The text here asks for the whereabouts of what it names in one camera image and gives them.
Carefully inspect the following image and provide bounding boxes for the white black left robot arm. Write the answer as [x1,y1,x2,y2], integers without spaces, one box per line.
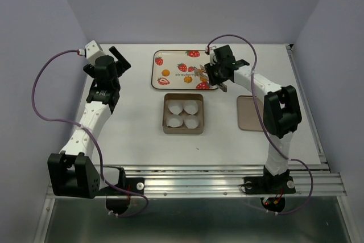
[47,43,131,199]

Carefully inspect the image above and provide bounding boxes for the aluminium table edge rail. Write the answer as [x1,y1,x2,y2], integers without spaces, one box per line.
[285,44,331,172]

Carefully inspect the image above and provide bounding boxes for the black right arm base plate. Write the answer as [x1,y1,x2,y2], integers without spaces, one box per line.
[243,176,296,196]

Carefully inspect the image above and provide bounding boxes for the aluminium front frame rails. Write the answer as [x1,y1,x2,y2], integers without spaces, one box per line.
[34,159,362,242]

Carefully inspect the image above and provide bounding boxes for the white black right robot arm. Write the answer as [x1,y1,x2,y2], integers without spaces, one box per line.
[204,45,302,192]

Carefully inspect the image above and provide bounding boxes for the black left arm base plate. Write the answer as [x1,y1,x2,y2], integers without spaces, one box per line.
[96,166,145,196]

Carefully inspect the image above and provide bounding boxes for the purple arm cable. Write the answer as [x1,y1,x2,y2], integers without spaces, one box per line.
[32,49,150,219]
[206,34,315,216]

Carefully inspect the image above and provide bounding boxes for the white paper cup front-right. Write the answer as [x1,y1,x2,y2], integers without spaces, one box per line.
[184,115,200,129]

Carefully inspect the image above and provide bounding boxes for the gold tin lid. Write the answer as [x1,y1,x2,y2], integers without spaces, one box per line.
[237,96,263,131]

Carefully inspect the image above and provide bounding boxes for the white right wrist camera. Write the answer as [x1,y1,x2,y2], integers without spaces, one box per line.
[205,46,216,66]

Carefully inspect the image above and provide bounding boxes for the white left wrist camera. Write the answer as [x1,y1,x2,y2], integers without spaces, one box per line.
[85,40,105,65]

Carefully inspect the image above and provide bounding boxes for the gold square cookie tin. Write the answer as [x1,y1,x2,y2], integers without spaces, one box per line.
[162,93,204,135]

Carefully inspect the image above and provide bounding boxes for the white paper cup front-left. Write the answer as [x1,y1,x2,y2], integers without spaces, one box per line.
[166,114,183,128]

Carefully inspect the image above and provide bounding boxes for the steel serving tongs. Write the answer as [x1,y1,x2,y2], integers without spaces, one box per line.
[193,65,228,92]

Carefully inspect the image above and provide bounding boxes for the white paper cup back-right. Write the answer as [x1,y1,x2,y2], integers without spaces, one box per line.
[183,100,198,115]

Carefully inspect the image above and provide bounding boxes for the strawberry print tray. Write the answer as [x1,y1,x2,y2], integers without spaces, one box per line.
[151,50,217,90]

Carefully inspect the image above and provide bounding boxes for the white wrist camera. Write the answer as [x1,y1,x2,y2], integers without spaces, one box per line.
[205,46,216,66]
[85,40,105,65]

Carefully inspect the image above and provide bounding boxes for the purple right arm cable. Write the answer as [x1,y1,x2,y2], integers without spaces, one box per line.
[206,34,315,216]

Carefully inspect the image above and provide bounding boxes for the white paper cup back-left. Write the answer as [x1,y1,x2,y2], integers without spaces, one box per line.
[167,100,183,115]

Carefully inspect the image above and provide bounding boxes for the orange round cookie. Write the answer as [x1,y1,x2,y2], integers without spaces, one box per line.
[162,69,170,76]

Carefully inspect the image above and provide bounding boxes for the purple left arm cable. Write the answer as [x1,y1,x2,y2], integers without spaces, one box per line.
[32,49,150,219]

